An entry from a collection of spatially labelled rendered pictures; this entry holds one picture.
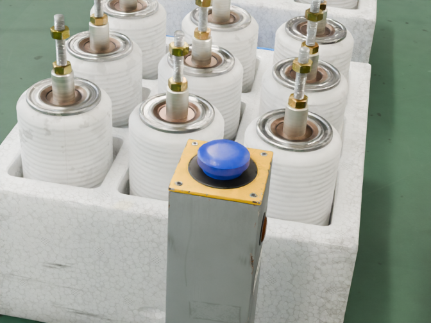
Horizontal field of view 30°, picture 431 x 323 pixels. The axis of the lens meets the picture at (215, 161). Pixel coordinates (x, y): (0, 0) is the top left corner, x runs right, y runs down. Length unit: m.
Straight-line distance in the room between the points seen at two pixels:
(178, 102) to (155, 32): 0.24
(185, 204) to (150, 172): 0.20
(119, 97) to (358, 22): 0.46
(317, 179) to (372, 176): 0.42
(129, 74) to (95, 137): 0.12
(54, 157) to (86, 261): 0.11
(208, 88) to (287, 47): 0.14
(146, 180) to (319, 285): 0.20
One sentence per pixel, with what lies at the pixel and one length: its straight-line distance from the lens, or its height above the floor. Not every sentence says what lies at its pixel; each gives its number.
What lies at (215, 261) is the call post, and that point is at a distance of 0.63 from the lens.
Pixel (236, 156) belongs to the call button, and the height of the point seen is 0.33.
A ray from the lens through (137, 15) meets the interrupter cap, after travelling 1.00.
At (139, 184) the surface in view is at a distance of 0.82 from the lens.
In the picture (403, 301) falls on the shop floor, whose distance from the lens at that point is 1.00.
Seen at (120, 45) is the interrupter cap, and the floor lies 0.25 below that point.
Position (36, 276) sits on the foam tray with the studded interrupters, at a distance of 0.89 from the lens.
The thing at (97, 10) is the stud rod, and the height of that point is 0.30.
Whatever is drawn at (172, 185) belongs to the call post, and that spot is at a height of 0.31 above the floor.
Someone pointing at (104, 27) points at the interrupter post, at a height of 0.28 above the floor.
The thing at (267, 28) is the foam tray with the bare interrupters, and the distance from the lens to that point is 1.25.
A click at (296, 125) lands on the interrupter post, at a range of 0.78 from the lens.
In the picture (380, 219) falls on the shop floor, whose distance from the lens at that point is 1.11.
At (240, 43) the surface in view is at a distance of 0.98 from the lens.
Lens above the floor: 0.67
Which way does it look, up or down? 34 degrees down
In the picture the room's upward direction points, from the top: 4 degrees clockwise
